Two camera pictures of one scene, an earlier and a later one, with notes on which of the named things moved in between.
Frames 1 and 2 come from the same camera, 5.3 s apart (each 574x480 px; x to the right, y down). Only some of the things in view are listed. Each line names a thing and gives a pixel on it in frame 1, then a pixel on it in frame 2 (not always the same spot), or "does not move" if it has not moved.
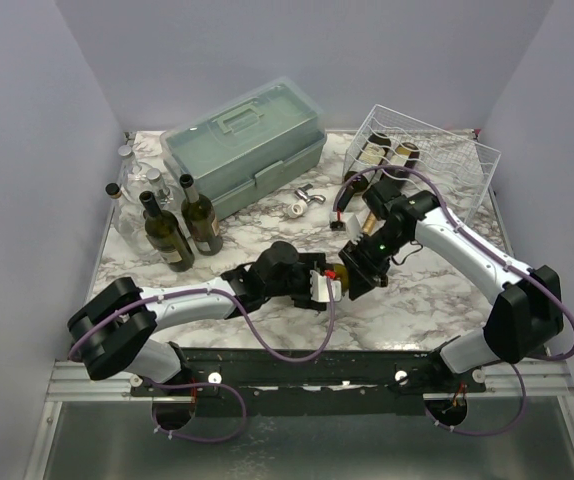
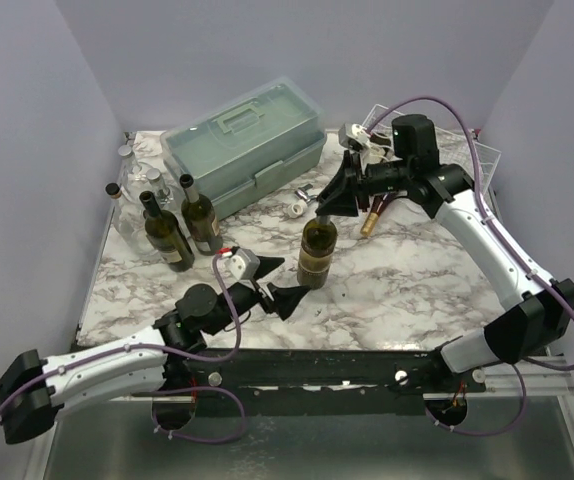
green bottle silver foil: x=342 y=275 -> x=319 y=239
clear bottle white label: x=130 y=219 does not move
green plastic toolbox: x=246 y=144 does not move
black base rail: x=312 y=384 does not move
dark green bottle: x=200 y=219 does not move
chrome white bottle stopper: x=299 y=208 does not move
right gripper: x=363 y=270 -> x=360 y=182
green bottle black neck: x=168 y=235 does not move
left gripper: x=306 y=263 -> x=284 y=299
